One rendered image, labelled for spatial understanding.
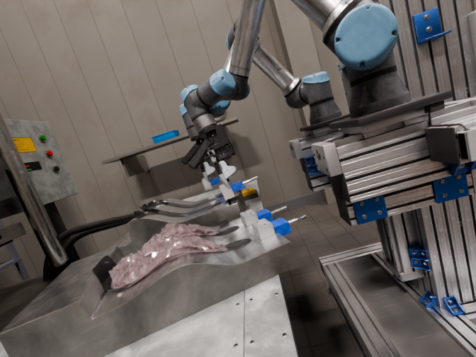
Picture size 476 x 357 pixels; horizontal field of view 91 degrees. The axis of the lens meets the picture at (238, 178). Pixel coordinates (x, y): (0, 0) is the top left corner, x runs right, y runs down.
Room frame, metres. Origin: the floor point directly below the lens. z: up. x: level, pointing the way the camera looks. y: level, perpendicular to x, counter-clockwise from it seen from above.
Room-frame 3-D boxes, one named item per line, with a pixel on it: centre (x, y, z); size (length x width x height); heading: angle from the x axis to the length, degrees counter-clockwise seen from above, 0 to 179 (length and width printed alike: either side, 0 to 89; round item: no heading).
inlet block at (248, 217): (0.64, -0.04, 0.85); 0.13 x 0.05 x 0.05; 102
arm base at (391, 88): (0.68, -0.45, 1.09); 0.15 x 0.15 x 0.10
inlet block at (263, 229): (0.53, -0.07, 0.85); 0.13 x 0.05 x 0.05; 102
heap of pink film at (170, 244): (0.53, 0.21, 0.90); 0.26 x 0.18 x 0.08; 102
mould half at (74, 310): (0.52, 0.21, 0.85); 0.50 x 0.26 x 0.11; 102
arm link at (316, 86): (1.18, -0.50, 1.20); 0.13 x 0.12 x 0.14; 19
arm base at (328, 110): (1.17, -0.50, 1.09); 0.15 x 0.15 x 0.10
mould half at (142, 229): (0.88, 0.26, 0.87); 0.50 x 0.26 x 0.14; 85
